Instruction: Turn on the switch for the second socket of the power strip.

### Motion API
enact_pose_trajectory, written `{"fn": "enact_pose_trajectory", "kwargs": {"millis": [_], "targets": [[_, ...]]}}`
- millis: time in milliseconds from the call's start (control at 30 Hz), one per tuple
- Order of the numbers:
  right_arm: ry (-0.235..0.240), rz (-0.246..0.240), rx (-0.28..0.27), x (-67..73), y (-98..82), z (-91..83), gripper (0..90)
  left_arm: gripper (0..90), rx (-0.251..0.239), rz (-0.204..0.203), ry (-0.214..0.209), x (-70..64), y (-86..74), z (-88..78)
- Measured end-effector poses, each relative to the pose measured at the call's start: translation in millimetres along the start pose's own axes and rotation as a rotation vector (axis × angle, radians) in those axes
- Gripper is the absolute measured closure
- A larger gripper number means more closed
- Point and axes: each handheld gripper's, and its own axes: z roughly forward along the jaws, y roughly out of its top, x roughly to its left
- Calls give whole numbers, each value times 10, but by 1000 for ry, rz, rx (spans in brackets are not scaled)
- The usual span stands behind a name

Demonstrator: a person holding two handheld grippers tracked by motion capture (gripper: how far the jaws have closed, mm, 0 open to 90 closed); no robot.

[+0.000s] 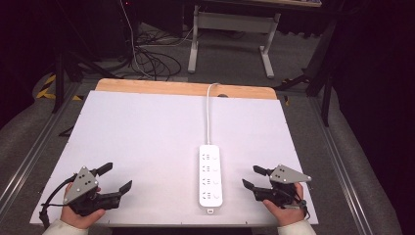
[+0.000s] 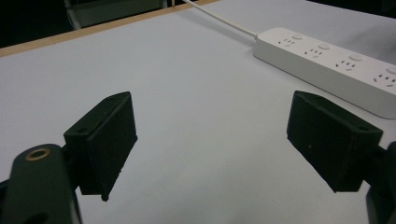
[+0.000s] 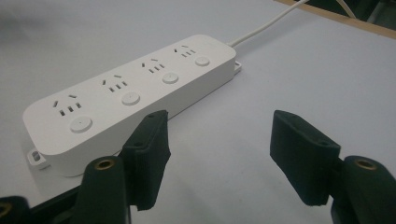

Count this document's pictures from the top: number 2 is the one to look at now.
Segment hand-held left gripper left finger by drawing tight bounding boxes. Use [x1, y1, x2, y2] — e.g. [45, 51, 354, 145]
[63, 91, 138, 202]

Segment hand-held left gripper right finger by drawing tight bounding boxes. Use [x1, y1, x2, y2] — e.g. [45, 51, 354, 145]
[286, 90, 384, 193]

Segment white power strip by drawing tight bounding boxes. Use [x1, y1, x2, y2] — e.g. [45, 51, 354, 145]
[253, 27, 396, 120]

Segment white power strip cable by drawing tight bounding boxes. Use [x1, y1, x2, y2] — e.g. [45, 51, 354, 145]
[182, 0, 260, 41]

